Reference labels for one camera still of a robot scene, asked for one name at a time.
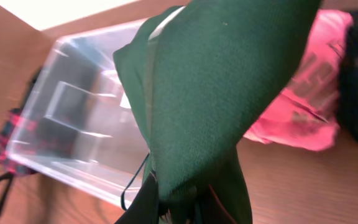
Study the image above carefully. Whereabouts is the pink printed shirt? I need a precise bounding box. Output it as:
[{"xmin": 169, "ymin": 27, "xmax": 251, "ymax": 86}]
[{"xmin": 244, "ymin": 9, "xmax": 353, "ymax": 151}]

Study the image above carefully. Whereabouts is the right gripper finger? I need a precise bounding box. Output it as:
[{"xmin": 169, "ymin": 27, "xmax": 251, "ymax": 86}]
[{"xmin": 115, "ymin": 174, "xmax": 159, "ymax": 224}]

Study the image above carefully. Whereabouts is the clear plastic storage bin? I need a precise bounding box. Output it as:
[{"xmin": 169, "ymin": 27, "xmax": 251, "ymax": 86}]
[{"xmin": 7, "ymin": 21, "xmax": 149, "ymax": 206}]

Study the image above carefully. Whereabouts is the dark green garment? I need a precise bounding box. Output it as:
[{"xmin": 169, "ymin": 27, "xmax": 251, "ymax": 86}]
[{"xmin": 113, "ymin": 0, "xmax": 320, "ymax": 223}]

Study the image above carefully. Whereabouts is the red navy plaid shirt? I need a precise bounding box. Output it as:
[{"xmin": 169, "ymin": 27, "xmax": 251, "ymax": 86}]
[{"xmin": 0, "ymin": 108, "xmax": 36, "ymax": 175}]

